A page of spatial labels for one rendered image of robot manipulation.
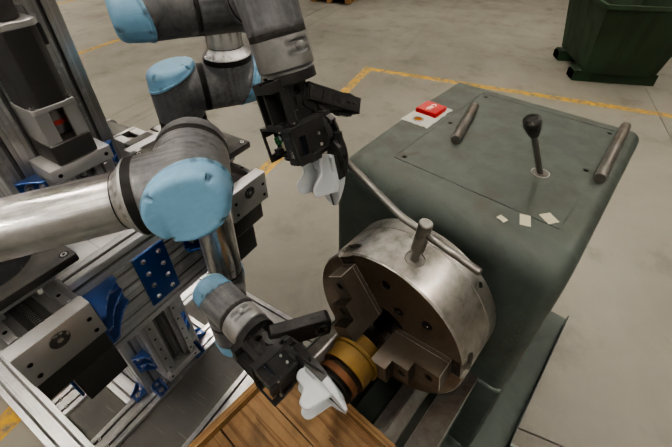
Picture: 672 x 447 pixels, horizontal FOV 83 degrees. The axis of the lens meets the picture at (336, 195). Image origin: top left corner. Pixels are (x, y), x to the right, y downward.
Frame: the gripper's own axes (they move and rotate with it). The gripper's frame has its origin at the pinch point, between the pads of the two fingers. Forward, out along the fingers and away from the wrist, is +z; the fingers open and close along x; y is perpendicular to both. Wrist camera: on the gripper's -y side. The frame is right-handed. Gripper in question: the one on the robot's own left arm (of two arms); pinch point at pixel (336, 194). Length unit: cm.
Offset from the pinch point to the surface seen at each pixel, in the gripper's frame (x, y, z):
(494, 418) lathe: 7, -28, 87
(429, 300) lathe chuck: 13.7, -0.6, 16.8
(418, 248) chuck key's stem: 11.0, -3.9, 10.0
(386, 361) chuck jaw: 8.2, 6.2, 26.6
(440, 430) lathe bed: 10, -1, 53
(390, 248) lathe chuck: 4.9, -4.3, 12.0
